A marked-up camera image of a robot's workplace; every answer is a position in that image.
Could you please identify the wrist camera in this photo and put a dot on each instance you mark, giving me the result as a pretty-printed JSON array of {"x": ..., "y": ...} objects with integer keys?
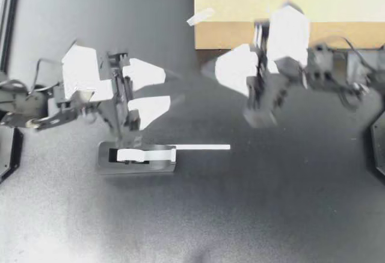
[
  {"x": 84, "y": 70},
  {"x": 288, "y": 34}
]

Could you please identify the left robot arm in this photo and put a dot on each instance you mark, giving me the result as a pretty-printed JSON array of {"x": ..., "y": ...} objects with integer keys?
[{"x": 18, "y": 100}]

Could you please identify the cut piece of tape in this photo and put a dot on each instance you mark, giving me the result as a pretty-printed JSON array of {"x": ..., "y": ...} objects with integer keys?
[{"x": 200, "y": 16}]

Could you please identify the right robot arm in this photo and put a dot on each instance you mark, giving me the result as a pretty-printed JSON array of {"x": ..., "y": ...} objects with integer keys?
[{"x": 323, "y": 64}]

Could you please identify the tape dispenser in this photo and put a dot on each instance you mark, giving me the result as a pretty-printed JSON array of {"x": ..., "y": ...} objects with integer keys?
[{"x": 135, "y": 168}]

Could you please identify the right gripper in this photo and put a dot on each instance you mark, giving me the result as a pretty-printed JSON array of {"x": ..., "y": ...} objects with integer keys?
[{"x": 264, "y": 100}]

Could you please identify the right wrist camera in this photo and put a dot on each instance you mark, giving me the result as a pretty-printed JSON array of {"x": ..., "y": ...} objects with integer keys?
[{"x": 288, "y": 34}]

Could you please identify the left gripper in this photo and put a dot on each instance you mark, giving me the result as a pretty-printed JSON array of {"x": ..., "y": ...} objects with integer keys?
[{"x": 118, "y": 106}]

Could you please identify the black frame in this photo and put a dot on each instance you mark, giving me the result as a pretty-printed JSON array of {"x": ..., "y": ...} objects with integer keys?
[{"x": 7, "y": 19}]

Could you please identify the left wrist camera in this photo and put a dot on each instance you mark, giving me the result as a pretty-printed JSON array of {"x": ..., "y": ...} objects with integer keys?
[{"x": 84, "y": 70}]

